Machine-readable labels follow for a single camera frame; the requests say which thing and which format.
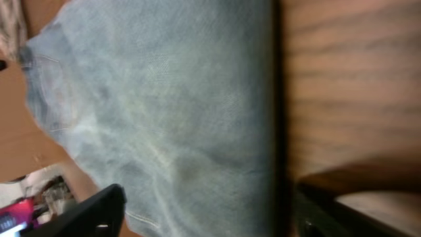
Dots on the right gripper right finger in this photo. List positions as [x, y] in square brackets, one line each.
[317, 213]

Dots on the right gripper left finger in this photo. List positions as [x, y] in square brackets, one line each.
[100, 215]

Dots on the light blue denim jeans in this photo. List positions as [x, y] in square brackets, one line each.
[169, 99]

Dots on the folded beige trousers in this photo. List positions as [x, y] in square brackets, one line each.
[13, 28]

